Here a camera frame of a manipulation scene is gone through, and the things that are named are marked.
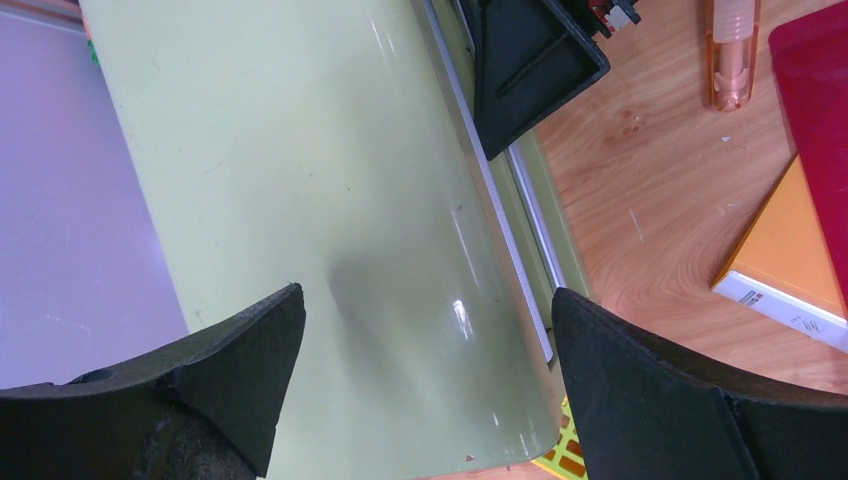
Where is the orange folder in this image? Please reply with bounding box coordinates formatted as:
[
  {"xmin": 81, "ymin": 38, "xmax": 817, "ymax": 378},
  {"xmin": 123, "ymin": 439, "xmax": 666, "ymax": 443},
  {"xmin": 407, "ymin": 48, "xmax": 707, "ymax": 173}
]
[{"xmin": 711, "ymin": 158, "xmax": 847, "ymax": 352}]

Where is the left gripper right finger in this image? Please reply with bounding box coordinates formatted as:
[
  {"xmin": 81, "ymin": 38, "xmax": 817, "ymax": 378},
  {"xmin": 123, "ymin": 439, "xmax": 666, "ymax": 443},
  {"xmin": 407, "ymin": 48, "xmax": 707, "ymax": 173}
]
[{"xmin": 552, "ymin": 288, "xmax": 847, "ymax": 479}]

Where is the red folder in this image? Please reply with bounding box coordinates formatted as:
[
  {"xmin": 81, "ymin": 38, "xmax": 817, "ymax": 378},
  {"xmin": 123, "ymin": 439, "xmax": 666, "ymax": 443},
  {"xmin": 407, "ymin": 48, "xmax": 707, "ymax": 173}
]
[{"xmin": 768, "ymin": 1, "xmax": 847, "ymax": 296}]

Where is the yellow grid box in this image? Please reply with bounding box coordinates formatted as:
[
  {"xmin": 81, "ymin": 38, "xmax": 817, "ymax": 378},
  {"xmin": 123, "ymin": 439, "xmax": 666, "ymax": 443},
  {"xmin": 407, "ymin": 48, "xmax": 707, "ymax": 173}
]
[{"xmin": 532, "ymin": 397, "xmax": 588, "ymax": 480}]

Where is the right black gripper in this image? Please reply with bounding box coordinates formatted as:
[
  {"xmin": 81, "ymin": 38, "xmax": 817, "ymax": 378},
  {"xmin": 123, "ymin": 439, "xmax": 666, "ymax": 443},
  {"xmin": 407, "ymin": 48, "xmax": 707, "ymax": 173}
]
[{"xmin": 460, "ymin": 0, "xmax": 641, "ymax": 159}]

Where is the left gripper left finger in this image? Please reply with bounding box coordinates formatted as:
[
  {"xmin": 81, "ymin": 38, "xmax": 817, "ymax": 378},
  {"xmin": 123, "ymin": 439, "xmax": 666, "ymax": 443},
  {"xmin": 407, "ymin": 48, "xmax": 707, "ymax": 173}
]
[{"xmin": 1, "ymin": 283, "xmax": 306, "ymax": 479}]

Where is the green drawer cabinet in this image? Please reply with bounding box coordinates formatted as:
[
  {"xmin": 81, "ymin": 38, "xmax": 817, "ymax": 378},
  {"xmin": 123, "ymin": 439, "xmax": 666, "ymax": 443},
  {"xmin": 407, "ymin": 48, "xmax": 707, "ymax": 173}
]
[{"xmin": 81, "ymin": 1, "xmax": 564, "ymax": 479}]

